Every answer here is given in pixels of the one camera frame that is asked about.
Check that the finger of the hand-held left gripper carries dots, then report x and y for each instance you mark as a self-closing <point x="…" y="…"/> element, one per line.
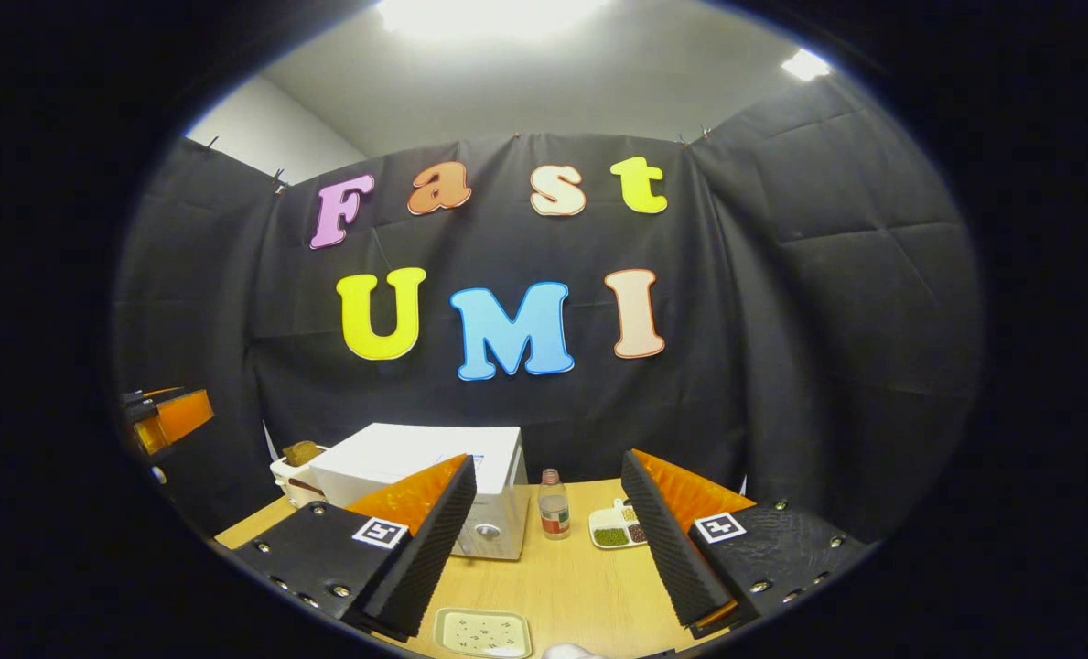
<point x="182" y="416"/>
<point x="141" y="403"/>

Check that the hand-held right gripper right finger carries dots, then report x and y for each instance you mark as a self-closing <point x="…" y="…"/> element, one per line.
<point x="672" y="549"/>

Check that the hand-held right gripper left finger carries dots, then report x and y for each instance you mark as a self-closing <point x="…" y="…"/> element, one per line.
<point x="425" y="558"/>

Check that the white microwave oven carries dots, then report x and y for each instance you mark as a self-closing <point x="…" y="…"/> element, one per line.
<point x="397" y="458"/>

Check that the white divided dish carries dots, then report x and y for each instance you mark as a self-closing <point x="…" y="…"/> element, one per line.
<point x="609" y="529"/>

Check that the cream square plate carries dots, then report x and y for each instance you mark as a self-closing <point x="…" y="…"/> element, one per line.
<point x="481" y="633"/>

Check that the white toaster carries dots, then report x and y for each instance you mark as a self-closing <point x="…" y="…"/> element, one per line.
<point x="285" y="480"/>

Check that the glass bottle with red label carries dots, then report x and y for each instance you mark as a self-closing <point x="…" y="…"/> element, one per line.
<point x="554" y="508"/>

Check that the brown toast slice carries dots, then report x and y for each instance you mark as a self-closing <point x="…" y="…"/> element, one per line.
<point x="302" y="452"/>

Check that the black backdrop cloth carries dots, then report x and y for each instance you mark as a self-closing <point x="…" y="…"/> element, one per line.
<point x="781" y="366"/>

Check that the small ceiling light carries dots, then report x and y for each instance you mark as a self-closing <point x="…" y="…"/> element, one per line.
<point x="805" y="64"/>

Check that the large ceiling light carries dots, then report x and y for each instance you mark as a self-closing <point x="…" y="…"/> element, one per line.
<point x="489" y="14"/>

